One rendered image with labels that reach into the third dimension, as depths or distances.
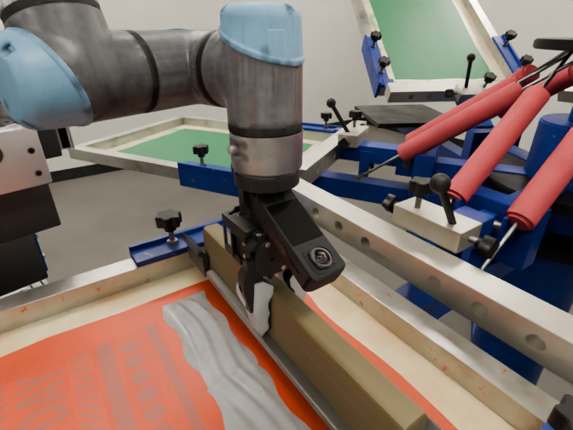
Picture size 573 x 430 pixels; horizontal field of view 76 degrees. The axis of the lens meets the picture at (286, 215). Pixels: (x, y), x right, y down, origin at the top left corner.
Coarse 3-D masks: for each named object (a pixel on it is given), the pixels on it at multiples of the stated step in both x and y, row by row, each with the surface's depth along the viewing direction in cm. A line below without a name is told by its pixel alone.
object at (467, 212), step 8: (464, 208) 68; (472, 208) 68; (472, 216) 65; (480, 216) 65; (488, 216) 65; (488, 224) 64; (408, 232) 60; (480, 232) 64; (488, 232) 66; (424, 240) 58; (440, 248) 58; (472, 248) 65; (456, 256) 62
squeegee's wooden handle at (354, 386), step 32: (224, 256) 53; (288, 288) 44; (288, 320) 41; (320, 320) 39; (288, 352) 43; (320, 352) 37; (352, 352) 35; (320, 384) 38; (352, 384) 33; (384, 384) 32; (352, 416) 35; (384, 416) 30; (416, 416) 30
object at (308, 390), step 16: (208, 272) 58; (224, 288) 55; (240, 304) 52; (256, 336) 47; (272, 352) 44; (288, 368) 42; (304, 384) 40; (320, 400) 38; (320, 416) 37; (336, 416) 36
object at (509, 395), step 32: (32, 288) 56; (64, 288) 56; (96, 288) 58; (128, 288) 61; (352, 288) 57; (384, 288) 55; (0, 320) 51; (32, 320) 54; (384, 320) 53; (416, 320) 49; (448, 352) 44; (480, 352) 44; (480, 384) 42; (512, 384) 40; (512, 416) 39; (544, 416) 37
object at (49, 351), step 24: (192, 288) 61; (216, 288) 61; (120, 312) 56; (144, 312) 56; (72, 336) 52; (96, 336) 52; (120, 336) 52; (168, 336) 51; (240, 336) 51; (0, 360) 48; (24, 360) 48; (48, 360) 48; (0, 384) 45; (192, 384) 45
